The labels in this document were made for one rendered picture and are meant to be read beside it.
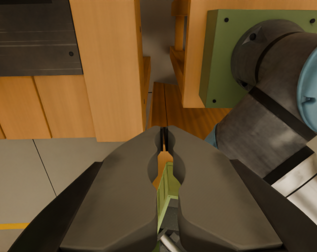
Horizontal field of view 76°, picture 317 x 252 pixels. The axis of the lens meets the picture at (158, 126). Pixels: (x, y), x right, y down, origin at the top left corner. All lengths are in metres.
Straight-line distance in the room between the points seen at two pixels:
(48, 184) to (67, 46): 1.78
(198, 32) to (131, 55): 0.18
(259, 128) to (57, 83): 0.49
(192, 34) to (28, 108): 0.49
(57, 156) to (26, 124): 1.27
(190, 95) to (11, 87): 0.48
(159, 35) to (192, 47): 0.85
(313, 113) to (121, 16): 0.40
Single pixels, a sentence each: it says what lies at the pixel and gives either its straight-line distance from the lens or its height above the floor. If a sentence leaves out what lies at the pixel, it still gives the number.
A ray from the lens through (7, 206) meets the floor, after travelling 2.64.
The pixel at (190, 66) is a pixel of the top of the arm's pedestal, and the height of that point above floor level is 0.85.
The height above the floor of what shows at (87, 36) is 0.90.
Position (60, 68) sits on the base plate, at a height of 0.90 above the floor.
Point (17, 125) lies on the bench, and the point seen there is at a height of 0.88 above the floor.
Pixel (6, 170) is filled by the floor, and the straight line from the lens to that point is 2.28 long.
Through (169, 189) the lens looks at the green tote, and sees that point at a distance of 0.68.
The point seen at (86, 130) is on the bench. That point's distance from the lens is 0.64.
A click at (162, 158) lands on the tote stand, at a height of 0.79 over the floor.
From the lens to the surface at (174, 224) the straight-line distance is 0.84.
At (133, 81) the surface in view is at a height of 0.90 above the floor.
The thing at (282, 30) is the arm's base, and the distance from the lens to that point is 0.45.
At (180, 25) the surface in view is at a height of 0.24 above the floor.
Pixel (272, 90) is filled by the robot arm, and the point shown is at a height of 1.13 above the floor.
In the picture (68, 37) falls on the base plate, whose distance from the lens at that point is 0.54.
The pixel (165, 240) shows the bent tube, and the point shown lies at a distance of 0.83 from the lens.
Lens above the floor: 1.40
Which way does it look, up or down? 62 degrees down
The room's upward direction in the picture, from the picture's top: 180 degrees clockwise
